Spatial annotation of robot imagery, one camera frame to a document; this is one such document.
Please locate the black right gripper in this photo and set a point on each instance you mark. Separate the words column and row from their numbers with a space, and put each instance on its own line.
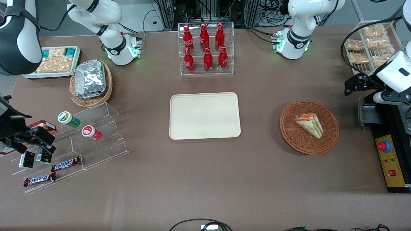
column 9, row 123

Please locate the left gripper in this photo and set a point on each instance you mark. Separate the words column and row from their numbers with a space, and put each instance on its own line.
column 368, row 82

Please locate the triangle sandwich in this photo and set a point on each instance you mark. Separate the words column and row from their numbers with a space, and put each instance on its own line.
column 310, row 125

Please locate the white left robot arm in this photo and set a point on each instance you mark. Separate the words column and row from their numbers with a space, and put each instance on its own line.
column 298, row 19

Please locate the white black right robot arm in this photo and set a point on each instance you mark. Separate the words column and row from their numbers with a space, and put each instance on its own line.
column 96, row 16

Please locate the oval tan wicker basket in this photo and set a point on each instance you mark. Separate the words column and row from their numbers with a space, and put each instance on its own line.
column 90, row 102

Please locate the white rectangular snack tray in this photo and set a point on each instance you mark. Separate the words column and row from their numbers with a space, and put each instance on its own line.
column 51, row 75

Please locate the round brown wicker basket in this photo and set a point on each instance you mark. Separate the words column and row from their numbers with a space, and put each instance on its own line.
column 298, row 141

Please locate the cream plastic tray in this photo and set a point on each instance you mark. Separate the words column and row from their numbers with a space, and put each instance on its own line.
column 205, row 116

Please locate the small black box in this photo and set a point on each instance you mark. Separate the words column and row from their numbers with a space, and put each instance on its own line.
column 43, row 157
column 27, row 159

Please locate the clear wrapped pastry pack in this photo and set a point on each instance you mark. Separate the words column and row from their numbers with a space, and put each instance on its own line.
column 354, row 45
column 358, row 58
column 382, row 57
column 63, row 64
column 57, row 52
column 45, row 65
column 378, row 43
column 374, row 31

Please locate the red brown chocolate box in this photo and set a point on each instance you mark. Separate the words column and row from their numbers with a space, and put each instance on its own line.
column 46, row 125

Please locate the brown snickers bar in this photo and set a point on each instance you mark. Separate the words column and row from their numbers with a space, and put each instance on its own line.
column 39, row 180
column 65, row 164

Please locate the green lid snack cup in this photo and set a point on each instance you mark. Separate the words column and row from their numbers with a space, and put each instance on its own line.
column 68, row 118

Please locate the black conveyor machine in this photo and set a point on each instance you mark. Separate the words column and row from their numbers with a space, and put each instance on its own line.
column 385, row 128

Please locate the red lid snack cup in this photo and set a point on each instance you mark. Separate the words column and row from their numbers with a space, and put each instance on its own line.
column 90, row 132

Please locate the clear plastic bin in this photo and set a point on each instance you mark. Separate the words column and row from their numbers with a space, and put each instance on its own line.
column 406, row 120

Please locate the red emergency stop button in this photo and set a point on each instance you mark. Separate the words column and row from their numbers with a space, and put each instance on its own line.
column 382, row 146

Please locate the clear acrylic stepped display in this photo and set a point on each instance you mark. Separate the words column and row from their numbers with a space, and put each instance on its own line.
column 102, row 144

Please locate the silver foil pouch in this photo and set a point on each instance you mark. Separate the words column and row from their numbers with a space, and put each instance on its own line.
column 93, row 95
column 90, row 77

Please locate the yellow control panel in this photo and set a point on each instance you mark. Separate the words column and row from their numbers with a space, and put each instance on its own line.
column 393, row 163

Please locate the teal snack pack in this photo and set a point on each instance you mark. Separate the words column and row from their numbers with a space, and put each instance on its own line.
column 70, row 52
column 46, row 53

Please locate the clear acrylic bottle rack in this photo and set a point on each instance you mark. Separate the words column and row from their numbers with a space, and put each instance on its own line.
column 231, row 48

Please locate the red cola bottle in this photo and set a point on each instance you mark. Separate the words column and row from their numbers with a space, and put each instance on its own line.
column 188, row 40
column 189, row 62
column 208, row 61
column 220, row 38
column 204, row 38
column 222, row 60

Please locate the small white grey device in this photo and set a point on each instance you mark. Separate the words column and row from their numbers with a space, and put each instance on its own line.
column 209, row 228

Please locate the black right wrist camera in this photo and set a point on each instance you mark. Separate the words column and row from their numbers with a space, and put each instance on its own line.
column 43, row 135

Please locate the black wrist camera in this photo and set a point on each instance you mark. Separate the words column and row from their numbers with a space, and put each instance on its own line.
column 372, row 81
column 43, row 135

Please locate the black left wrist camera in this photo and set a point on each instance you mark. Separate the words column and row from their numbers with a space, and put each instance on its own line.
column 372, row 81

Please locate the grey metal bracket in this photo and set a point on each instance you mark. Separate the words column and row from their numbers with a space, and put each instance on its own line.
column 369, row 114

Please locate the aluminium frame post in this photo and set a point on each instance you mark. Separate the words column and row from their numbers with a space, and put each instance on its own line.
column 167, row 12
column 252, row 12

